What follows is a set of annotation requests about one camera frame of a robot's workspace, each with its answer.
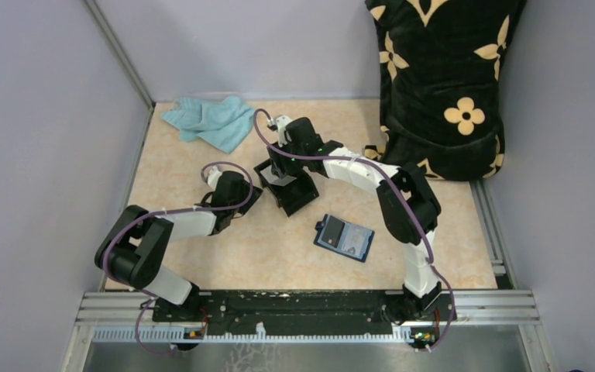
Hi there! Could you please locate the grey credit card stack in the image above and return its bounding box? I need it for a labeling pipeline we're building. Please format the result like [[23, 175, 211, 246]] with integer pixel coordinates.
[[271, 175, 296, 187]]

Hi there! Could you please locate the black plastic card box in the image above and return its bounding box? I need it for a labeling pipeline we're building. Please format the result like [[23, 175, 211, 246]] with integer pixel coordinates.
[[253, 159, 319, 217]]

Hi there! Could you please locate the blue leather card holder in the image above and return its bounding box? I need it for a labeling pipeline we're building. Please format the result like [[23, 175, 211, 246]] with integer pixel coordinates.
[[314, 214, 375, 263]]

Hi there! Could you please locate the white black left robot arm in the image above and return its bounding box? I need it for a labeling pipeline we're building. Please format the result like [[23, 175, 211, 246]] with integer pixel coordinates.
[[95, 167, 263, 321]]

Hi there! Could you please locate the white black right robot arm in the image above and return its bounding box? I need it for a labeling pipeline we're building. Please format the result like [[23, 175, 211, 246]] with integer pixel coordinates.
[[255, 115, 442, 319]]

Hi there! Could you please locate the light blue cloth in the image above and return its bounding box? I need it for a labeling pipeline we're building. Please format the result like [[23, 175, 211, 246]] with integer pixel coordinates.
[[160, 95, 254, 153]]

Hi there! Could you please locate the black floral cushion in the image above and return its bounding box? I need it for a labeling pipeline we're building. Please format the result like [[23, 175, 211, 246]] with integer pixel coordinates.
[[366, 0, 525, 182]]

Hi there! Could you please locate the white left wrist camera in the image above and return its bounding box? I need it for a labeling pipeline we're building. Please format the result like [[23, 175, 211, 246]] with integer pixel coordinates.
[[205, 166, 223, 191]]

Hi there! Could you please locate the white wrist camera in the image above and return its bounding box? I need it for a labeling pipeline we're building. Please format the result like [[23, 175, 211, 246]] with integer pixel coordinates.
[[268, 115, 293, 146], [205, 166, 223, 191]]

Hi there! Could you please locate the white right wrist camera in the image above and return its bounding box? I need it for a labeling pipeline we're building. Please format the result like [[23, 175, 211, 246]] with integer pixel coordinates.
[[268, 115, 293, 146]]

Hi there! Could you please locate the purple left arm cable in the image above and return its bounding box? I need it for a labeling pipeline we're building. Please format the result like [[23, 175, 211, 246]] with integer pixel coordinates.
[[101, 161, 255, 357]]

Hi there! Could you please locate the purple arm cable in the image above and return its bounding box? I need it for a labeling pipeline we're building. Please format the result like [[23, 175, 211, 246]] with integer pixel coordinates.
[[101, 161, 255, 357], [253, 108, 456, 353]]

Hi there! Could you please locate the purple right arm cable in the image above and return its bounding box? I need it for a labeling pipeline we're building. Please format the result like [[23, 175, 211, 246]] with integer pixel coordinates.
[[253, 108, 456, 353]]

